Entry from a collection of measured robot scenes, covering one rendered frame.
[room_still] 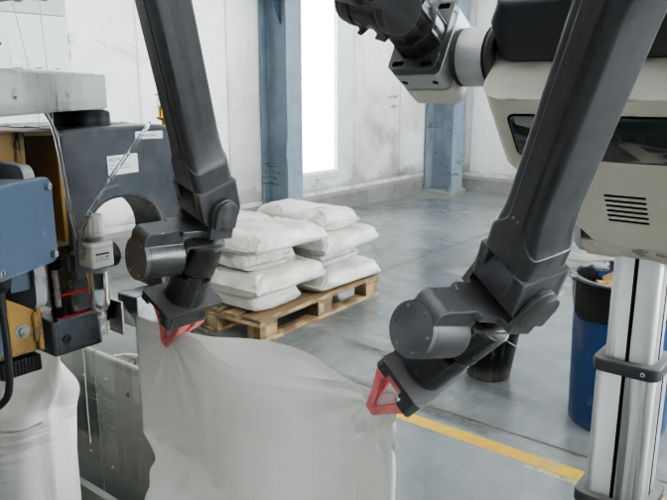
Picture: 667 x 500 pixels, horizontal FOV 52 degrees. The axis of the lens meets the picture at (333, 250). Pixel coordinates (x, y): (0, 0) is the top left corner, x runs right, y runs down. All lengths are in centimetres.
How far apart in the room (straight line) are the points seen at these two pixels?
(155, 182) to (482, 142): 861
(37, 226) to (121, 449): 121
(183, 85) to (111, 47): 515
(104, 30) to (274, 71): 185
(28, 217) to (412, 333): 40
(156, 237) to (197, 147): 13
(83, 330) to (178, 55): 48
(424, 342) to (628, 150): 48
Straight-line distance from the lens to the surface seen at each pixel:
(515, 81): 104
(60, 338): 109
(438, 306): 64
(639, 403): 128
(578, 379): 310
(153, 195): 115
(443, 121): 960
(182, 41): 82
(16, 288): 83
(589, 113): 55
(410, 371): 75
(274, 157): 709
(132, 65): 608
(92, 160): 108
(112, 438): 193
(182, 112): 84
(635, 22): 53
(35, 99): 90
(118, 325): 116
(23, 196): 75
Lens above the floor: 139
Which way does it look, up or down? 13 degrees down
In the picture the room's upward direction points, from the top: straight up
